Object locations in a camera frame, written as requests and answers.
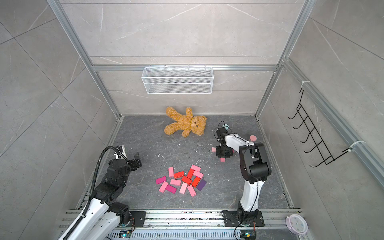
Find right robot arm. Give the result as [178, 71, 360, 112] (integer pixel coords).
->
[215, 126, 272, 223]

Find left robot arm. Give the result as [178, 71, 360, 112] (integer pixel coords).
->
[60, 153, 142, 240]

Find magenta block far left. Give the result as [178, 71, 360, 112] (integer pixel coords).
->
[156, 176, 167, 185]

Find magenta block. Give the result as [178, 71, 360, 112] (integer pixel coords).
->
[166, 185, 178, 194]
[156, 176, 167, 185]

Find pink sand timer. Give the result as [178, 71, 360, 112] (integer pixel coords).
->
[250, 135, 257, 142]

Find red block lower right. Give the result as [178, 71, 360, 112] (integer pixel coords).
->
[191, 177, 201, 188]

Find red block upright centre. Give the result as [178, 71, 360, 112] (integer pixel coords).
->
[187, 169, 195, 179]

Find magenta block lower left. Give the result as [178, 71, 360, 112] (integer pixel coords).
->
[166, 185, 178, 194]

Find red block upper left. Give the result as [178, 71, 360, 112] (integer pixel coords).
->
[174, 171, 185, 179]

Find brown teddy bear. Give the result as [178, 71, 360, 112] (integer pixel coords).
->
[164, 107, 207, 138]

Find lilac round clock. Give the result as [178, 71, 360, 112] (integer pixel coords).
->
[286, 214, 309, 235]

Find left black cable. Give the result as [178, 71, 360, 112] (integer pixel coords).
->
[67, 145, 124, 235]

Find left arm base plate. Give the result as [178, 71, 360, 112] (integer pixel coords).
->
[119, 211, 147, 228]

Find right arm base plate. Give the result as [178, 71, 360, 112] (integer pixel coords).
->
[221, 209, 265, 227]

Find white wire mesh basket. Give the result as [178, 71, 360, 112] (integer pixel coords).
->
[142, 67, 214, 95]

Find black wire hook rack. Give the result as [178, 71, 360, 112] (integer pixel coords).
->
[288, 89, 353, 168]

